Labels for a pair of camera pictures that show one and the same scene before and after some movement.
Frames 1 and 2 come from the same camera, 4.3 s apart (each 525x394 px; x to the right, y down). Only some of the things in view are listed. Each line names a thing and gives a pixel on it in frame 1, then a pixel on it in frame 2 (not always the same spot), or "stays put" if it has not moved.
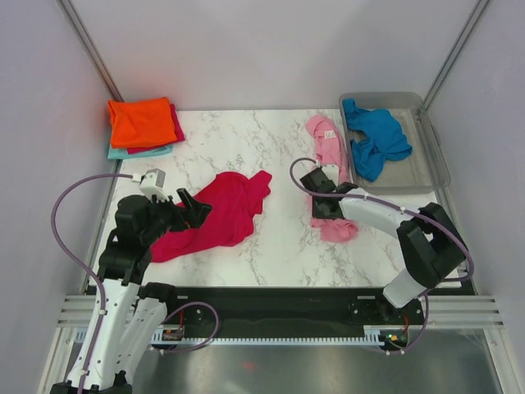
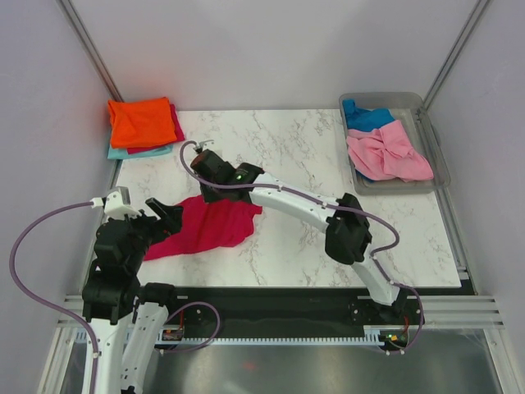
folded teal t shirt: (114, 153) stays put
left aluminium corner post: (90, 48) stays put
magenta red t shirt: (235, 199) stays put
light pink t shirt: (321, 128) -> (386, 153)
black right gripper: (317, 212) -> (208, 196)
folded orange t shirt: (139, 122) stays put
